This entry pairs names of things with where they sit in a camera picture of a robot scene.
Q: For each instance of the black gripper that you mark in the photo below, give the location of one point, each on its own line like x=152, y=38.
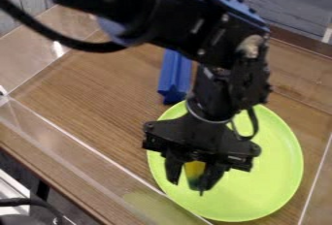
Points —
x=185, y=139

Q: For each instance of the yellow toy banana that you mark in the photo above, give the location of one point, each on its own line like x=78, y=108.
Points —
x=195, y=170

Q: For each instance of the green round plate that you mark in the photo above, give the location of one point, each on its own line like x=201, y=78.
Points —
x=246, y=195

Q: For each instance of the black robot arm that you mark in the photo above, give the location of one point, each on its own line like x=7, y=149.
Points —
x=223, y=35

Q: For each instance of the blue plastic block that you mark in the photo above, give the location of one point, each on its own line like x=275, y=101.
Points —
x=175, y=77

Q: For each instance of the black device under table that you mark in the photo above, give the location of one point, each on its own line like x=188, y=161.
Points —
x=39, y=207

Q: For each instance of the clear acrylic enclosure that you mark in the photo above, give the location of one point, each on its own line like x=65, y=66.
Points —
x=80, y=104

